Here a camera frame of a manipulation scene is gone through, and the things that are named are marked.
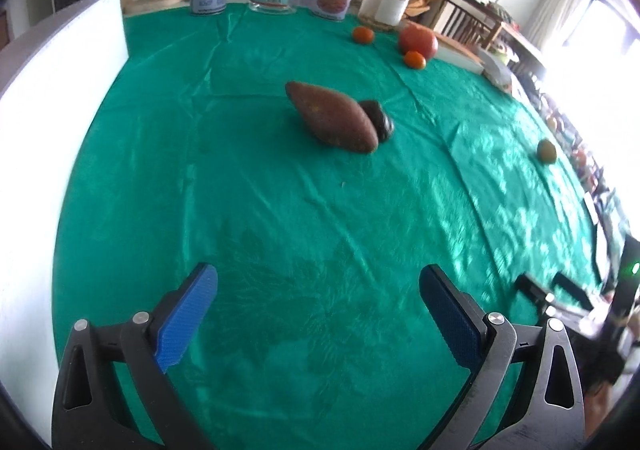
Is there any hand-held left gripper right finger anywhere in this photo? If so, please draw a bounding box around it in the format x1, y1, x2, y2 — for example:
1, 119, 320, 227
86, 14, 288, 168
419, 264, 587, 450

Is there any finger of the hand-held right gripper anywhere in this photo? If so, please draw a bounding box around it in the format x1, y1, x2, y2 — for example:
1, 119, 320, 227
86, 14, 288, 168
515, 271, 555, 305
554, 271, 597, 312

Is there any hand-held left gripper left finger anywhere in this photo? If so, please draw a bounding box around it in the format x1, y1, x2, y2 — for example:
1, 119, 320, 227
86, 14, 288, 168
50, 263, 219, 450

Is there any large sweet potato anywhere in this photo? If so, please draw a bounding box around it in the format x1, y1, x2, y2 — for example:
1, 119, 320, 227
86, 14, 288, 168
285, 80, 379, 153

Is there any red apple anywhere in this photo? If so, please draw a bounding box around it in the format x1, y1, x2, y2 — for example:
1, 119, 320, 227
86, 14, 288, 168
398, 22, 439, 57

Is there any green tablecloth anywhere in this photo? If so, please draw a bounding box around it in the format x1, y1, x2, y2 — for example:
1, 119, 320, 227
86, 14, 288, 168
50, 3, 608, 450

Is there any dark wrinkled passion fruit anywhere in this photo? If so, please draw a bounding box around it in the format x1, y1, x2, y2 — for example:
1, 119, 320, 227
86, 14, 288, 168
359, 100, 395, 143

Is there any white plastic bag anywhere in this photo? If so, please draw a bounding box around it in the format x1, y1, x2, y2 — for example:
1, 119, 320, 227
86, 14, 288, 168
477, 48, 516, 91

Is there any wooden chair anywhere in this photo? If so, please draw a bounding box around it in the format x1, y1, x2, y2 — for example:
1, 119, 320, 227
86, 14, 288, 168
432, 0, 543, 61

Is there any brown cardboard box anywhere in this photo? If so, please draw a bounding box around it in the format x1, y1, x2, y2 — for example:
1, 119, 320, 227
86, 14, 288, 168
122, 0, 186, 14

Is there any clear jar black lid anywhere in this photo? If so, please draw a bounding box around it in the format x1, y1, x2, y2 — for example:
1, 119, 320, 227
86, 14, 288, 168
358, 0, 415, 31

